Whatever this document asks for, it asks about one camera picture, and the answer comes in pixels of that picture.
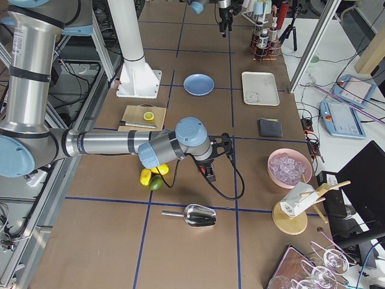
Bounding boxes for pink ice bowl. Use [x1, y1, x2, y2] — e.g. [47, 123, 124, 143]
[267, 148, 313, 188]

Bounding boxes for blue teach pendant far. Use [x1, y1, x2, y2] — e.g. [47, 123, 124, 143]
[333, 74, 377, 108]

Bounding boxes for copper wire bottle rack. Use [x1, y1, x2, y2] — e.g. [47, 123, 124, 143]
[250, 18, 281, 61]

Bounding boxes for cream bear tray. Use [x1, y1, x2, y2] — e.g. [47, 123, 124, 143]
[241, 72, 280, 107]

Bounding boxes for black camera tripod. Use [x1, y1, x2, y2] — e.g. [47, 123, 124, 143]
[279, 1, 303, 51]

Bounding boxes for wine glass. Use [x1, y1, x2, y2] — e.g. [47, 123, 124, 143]
[310, 231, 357, 275]

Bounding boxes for yellow lemon lower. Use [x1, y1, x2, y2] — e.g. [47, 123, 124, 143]
[151, 164, 170, 175]

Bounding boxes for steel rod black cap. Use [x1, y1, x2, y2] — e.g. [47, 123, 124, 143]
[119, 120, 156, 129]

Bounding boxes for black monitor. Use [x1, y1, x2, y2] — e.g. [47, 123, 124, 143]
[323, 140, 385, 250]

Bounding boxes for green bowl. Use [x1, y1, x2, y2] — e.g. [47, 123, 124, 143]
[309, 54, 320, 67]

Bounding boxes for yellow lemon upper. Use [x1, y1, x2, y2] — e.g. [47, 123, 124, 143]
[140, 169, 152, 186]

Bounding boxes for drink bottle left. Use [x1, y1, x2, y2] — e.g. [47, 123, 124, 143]
[253, 19, 263, 37]

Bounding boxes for wooden cutting board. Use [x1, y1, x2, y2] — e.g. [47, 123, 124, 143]
[118, 105, 167, 132]

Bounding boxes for lemon half slice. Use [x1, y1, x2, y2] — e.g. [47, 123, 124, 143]
[143, 111, 155, 122]

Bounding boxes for blue teach pendant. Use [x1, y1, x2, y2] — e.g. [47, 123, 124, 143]
[333, 74, 377, 108]
[319, 101, 366, 139]

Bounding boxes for aluminium frame post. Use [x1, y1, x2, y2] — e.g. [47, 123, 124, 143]
[288, 0, 341, 93]

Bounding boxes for yellow lemon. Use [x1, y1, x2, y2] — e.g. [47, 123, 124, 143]
[140, 169, 152, 186]
[151, 164, 170, 175]

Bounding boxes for red cylinder tube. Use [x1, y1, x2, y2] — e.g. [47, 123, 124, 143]
[276, 1, 289, 30]

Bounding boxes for drink bottle bottom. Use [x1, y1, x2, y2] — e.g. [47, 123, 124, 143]
[257, 29, 268, 49]

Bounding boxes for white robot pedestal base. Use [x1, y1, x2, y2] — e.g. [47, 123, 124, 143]
[108, 0, 162, 99]

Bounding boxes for wooden stand with carton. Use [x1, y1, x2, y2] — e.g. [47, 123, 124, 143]
[272, 181, 351, 235]

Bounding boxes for drink bottle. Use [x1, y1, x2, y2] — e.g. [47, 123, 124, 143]
[268, 22, 277, 42]
[253, 19, 263, 37]
[257, 29, 268, 49]

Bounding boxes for steel ice scoop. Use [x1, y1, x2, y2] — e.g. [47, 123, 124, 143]
[162, 204, 217, 228]

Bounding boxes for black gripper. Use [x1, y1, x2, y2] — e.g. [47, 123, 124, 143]
[218, 0, 241, 37]
[192, 132, 233, 182]

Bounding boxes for blue teach pendant near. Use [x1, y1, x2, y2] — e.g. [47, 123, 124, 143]
[319, 101, 366, 139]

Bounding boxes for white wire cup rack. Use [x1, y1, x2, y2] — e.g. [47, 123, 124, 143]
[241, 0, 272, 23]

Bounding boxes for grey folded cloth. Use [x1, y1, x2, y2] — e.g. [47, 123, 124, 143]
[257, 118, 283, 137]

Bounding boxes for drink bottle right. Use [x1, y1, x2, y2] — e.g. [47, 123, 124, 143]
[268, 22, 277, 42]

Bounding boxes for blue plate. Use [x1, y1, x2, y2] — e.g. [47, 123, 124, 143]
[183, 73, 214, 96]

